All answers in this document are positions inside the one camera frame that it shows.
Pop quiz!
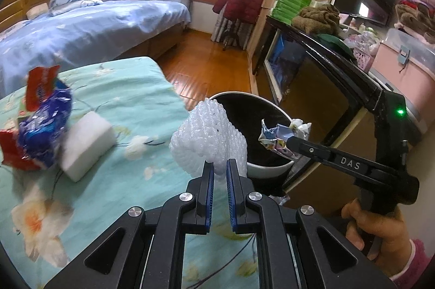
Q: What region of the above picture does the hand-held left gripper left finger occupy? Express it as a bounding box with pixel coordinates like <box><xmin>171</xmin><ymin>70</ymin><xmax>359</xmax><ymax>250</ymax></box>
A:
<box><xmin>43</xmin><ymin>160</ymin><xmax>215</xmax><ymax>289</ymax></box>

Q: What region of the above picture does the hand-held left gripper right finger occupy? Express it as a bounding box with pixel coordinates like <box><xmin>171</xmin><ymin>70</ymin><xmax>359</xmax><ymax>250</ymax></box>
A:
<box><xmin>226</xmin><ymin>158</ymin><xmax>398</xmax><ymax>289</ymax></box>

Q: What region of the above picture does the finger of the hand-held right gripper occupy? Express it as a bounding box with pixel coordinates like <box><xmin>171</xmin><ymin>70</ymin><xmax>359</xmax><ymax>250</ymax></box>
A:
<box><xmin>286</xmin><ymin>137</ymin><xmax>336</xmax><ymax>167</ymax></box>

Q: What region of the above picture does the colourful paper wrapper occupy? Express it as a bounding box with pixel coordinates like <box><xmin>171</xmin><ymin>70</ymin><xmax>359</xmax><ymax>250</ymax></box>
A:
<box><xmin>260</xmin><ymin>118</ymin><xmax>312</xmax><ymax>160</ymax></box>

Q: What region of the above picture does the black trash bin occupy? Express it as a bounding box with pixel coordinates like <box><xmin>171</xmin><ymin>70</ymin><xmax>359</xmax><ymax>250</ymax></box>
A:
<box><xmin>207</xmin><ymin>92</ymin><xmax>296</xmax><ymax>179</ymax></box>

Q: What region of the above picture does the white foam fruit net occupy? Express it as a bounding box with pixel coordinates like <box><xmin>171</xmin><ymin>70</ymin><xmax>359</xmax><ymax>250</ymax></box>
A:
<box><xmin>169</xmin><ymin>98</ymin><xmax>248</xmax><ymax>176</ymax></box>

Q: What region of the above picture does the white sponge block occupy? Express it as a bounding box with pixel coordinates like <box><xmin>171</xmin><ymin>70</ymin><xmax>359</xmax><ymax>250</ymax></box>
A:
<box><xmin>61</xmin><ymin>112</ymin><xmax>117</xmax><ymax>181</ymax></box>

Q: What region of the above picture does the orange and blue snack bag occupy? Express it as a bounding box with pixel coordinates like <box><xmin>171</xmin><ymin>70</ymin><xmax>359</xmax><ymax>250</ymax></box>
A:
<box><xmin>25</xmin><ymin>64</ymin><xmax>61</xmax><ymax>112</ymax></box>

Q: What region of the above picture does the red snack packet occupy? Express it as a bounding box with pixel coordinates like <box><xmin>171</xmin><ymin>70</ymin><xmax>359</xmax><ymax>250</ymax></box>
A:
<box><xmin>0</xmin><ymin>129</ymin><xmax>38</xmax><ymax>172</ymax></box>

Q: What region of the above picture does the person's right forearm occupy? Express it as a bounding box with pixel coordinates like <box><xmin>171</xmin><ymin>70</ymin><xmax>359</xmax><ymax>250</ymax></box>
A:
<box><xmin>389</xmin><ymin>239</ymin><xmax>431</xmax><ymax>287</ymax></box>

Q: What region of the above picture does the person's right hand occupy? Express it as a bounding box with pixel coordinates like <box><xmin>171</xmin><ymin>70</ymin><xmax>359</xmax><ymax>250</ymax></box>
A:
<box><xmin>341</xmin><ymin>199</ymin><xmax>413</xmax><ymax>279</ymax></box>

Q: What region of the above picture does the pink storage box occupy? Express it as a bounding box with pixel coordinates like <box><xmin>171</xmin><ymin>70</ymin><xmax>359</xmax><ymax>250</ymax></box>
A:
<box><xmin>369</xmin><ymin>29</ymin><xmax>435</xmax><ymax>136</ymax></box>

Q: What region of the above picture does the pink basket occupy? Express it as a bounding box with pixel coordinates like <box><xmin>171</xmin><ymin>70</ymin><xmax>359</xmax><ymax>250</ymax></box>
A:
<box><xmin>343</xmin><ymin>30</ymin><xmax>381</xmax><ymax>70</ymax></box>

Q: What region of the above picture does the black framed glass cabinet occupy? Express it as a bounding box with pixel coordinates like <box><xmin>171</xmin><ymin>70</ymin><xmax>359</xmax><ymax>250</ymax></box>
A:
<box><xmin>255</xmin><ymin>15</ymin><xmax>384</xmax><ymax>208</ymax></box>

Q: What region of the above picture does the dark green cloth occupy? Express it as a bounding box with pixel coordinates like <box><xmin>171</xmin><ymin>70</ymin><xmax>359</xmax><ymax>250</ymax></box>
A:
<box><xmin>318</xmin><ymin>34</ymin><xmax>354</xmax><ymax>58</ymax></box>

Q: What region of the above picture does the green floral bedsheet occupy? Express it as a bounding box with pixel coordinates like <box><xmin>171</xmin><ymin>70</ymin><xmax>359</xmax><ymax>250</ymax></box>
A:
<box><xmin>0</xmin><ymin>56</ymin><xmax>259</xmax><ymax>289</ymax></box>

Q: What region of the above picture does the brown towel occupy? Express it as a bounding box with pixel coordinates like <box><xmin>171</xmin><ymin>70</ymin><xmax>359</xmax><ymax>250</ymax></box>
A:
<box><xmin>292</xmin><ymin>3</ymin><xmax>340</xmax><ymax>36</ymax></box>

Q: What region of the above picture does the pile of folded clothes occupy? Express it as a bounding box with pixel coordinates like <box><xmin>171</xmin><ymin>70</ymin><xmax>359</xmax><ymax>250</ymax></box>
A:
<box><xmin>394</xmin><ymin>0</ymin><xmax>435</xmax><ymax>45</ymax></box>

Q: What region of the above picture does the stack of green packets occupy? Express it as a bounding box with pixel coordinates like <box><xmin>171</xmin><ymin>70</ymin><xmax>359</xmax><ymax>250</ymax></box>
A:
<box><xmin>274</xmin><ymin>0</ymin><xmax>313</xmax><ymax>26</ymax></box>

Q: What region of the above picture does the blue bed with pillows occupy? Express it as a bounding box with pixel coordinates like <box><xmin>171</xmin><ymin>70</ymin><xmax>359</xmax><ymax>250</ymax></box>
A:
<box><xmin>0</xmin><ymin>0</ymin><xmax>191</xmax><ymax>96</ymax></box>

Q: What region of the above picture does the wooden bed frame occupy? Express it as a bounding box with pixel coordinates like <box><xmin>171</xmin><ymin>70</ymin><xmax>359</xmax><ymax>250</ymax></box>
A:
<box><xmin>129</xmin><ymin>22</ymin><xmax>186</xmax><ymax>60</ymax></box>

